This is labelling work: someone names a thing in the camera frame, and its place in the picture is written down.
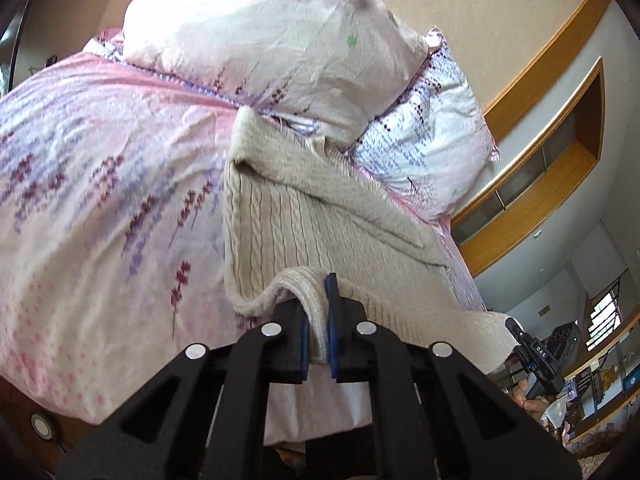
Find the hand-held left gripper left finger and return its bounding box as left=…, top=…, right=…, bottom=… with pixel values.
left=57, top=301, right=309, bottom=480

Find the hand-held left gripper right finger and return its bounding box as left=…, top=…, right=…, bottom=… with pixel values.
left=324, top=273, right=584, bottom=480

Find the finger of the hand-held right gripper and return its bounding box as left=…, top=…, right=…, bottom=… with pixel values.
left=504, top=317, right=530, bottom=356

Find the cream cable knit sweater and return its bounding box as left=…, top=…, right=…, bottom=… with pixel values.
left=222, top=107, right=522, bottom=376

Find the person's right hand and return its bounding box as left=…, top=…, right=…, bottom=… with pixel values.
left=511, top=379, right=553, bottom=423

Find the black box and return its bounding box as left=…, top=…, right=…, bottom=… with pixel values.
left=547, top=324, right=583, bottom=363

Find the wooden shelf unit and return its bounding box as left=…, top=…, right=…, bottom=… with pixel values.
left=560, top=347, right=640, bottom=458

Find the barred window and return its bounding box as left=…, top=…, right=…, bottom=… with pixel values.
left=582, top=287, right=623, bottom=353

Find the small white floral pillow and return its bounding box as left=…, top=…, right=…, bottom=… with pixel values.
left=350, top=27, right=501, bottom=223

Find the pink floral bedspread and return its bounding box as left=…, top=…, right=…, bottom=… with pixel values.
left=0, top=27, right=488, bottom=446

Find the round white floor light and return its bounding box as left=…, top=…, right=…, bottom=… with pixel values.
left=29, top=412, right=55, bottom=442

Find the large white floral pillow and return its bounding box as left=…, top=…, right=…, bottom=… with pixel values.
left=120, top=0, right=432, bottom=148

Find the dark framed mirror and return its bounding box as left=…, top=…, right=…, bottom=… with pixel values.
left=0, top=0, right=36, bottom=96

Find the wooden wall niche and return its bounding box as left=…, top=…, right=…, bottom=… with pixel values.
left=450, top=57, right=606, bottom=278

